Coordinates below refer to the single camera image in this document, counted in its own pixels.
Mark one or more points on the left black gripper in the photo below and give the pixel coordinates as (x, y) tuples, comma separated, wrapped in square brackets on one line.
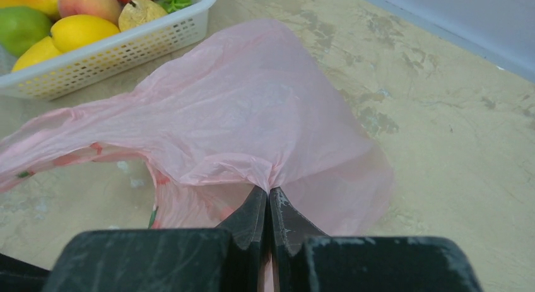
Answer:
[(19, 276)]

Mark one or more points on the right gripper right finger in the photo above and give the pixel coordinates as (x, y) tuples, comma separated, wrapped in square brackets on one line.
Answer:
[(307, 259)]

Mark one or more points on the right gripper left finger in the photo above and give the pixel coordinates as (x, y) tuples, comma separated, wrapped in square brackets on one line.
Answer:
[(228, 257)]

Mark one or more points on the pink plastic bag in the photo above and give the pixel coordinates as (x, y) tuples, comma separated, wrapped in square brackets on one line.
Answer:
[(246, 108)]

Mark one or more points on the yellow lemon fruit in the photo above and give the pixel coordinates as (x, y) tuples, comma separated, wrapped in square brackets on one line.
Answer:
[(41, 51), (76, 31)]

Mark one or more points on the white plastic basket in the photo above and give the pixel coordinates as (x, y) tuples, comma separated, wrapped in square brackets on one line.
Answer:
[(91, 64)]

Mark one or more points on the green lime fruit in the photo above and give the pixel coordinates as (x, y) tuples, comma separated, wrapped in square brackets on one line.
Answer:
[(21, 27)]

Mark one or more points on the pale yellow fruit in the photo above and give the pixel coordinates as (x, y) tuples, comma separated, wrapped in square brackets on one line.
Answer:
[(139, 12)]

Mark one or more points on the peach fruit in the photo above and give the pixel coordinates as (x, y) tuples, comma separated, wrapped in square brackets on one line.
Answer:
[(109, 10)]

